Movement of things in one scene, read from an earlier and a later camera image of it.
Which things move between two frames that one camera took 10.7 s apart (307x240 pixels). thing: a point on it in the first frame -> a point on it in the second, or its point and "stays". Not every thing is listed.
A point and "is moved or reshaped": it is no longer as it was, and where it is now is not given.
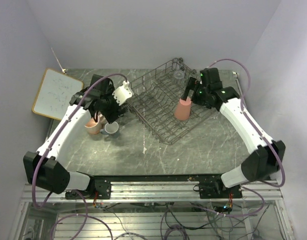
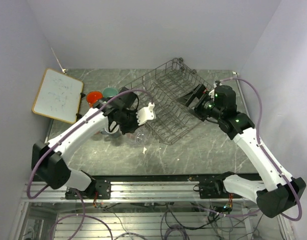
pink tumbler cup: x=182 y=111 -> x=129 y=136
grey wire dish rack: x=155 y=95 stays
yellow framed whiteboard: x=56 y=89 stays
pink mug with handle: x=93 y=127 is moved or reshaped
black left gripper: x=111 y=115 -> x=125 y=130
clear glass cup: x=178 y=74 -> x=140 y=138
